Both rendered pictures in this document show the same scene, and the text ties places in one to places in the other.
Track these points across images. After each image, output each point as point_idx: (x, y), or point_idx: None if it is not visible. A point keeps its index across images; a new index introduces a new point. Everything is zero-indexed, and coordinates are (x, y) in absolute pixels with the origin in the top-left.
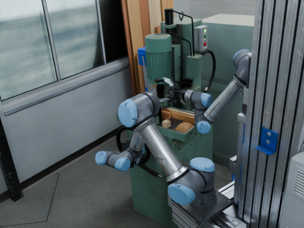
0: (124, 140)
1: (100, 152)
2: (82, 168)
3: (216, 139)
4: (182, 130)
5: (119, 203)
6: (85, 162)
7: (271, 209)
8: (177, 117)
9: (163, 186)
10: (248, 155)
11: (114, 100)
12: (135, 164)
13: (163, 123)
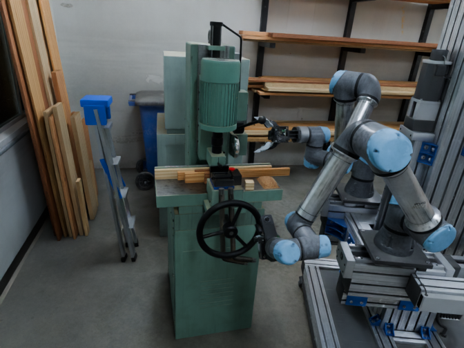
0: (45, 259)
1: (288, 243)
2: (14, 337)
3: None
4: (275, 186)
5: (146, 345)
6: (7, 325)
7: (458, 219)
8: (244, 175)
9: (238, 276)
10: (438, 172)
11: (12, 199)
12: (188, 267)
13: (249, 185)
